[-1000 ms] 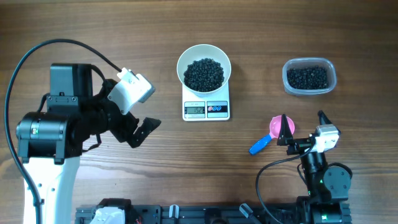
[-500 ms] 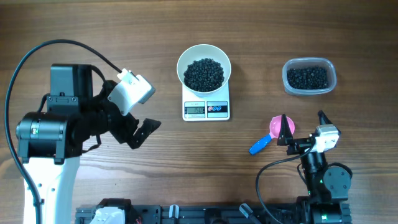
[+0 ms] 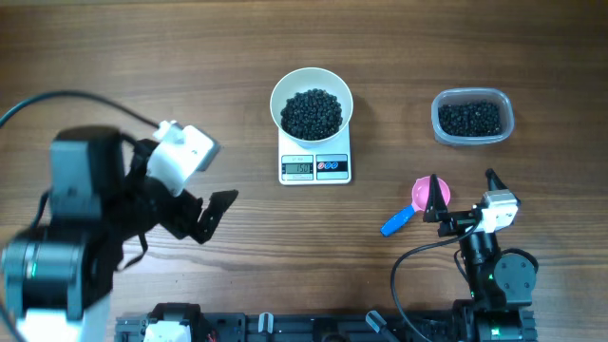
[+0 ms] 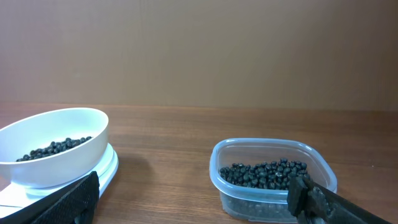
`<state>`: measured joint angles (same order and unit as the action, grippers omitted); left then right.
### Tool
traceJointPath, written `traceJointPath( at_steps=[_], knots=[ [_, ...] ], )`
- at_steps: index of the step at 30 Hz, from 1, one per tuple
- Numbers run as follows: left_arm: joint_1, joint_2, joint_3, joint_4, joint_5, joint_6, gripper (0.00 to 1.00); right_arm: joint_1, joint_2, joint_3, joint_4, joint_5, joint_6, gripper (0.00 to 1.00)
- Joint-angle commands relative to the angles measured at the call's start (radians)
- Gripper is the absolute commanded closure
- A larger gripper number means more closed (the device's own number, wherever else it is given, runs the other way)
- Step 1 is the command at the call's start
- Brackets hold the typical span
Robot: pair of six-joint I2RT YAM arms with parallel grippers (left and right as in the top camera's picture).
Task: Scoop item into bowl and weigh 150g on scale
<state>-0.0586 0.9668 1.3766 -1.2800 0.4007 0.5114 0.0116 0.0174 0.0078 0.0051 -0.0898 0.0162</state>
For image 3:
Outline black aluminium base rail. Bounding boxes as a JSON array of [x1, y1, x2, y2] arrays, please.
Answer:
[[113, 310, 539, 342]]

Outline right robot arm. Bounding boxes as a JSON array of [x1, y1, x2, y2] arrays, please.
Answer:
[[424, 169, 539, 341]]

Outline black beans in bowl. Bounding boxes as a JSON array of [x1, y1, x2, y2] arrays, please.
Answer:
[[280, 88, 343, 141]]

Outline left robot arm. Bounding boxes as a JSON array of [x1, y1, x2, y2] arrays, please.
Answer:
[[1, 125, 238, 341]]

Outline white digital kitchen scale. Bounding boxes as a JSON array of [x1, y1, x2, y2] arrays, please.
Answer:
[[277, 126, 352, 186]]

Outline right black camera cable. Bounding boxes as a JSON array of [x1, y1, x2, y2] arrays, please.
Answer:
[[389, 220, 484, 342]]

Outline clear plastic container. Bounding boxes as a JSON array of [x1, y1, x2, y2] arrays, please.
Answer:
[[431, 87, 515, 146]]

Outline pink scoop blue handle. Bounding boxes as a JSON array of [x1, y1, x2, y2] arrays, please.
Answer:
[[380, 176, 430, 237]]

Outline white bowl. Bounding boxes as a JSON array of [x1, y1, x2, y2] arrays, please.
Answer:
[[270, 67, 354, 146]]

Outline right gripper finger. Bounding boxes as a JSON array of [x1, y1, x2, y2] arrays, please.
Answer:
[[484, 168, 521, 207], [423, 174, 449, 222]]

